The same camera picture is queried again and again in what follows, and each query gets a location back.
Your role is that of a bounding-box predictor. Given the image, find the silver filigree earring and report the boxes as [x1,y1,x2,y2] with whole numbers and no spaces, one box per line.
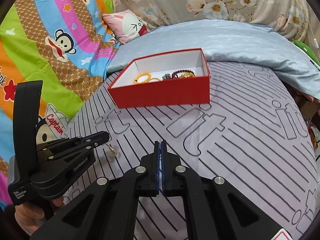
[105,143,121,158]

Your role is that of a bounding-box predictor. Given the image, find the person's left hand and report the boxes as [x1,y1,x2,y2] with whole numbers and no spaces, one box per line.
[14,195,65,234]

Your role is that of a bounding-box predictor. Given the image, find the grey striped bed sheet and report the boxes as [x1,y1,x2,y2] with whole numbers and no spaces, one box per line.
[65,62,318,239]

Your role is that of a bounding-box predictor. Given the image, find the red cardboard box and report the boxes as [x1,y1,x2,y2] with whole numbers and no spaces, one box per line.
[107,48,210,108]

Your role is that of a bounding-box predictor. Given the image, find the pink cartoon cushion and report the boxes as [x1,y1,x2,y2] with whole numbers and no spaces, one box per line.
[102,9,149,44]

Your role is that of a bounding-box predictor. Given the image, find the colourful monkey cartoon blanket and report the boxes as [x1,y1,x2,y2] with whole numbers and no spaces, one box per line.
[0,0,121,205]

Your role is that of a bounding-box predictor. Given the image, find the light blue pillow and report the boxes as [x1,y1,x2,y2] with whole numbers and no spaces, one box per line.
[107,20,319,99]

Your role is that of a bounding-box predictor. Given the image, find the green plastic object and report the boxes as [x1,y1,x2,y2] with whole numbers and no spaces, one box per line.
[293,40,319,66]

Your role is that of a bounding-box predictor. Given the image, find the grey floral quilt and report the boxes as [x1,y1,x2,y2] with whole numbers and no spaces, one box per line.
[112,0,315,41]

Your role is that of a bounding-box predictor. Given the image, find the yellow bead bracelet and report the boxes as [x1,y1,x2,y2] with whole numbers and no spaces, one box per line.
[132,72,153,85]

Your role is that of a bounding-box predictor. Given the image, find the dark red bead bracelet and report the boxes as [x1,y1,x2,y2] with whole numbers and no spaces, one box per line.
[171,69,196,79]

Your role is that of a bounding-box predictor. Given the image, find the white cord with switch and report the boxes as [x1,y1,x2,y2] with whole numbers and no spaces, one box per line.
[309,21,320,55]

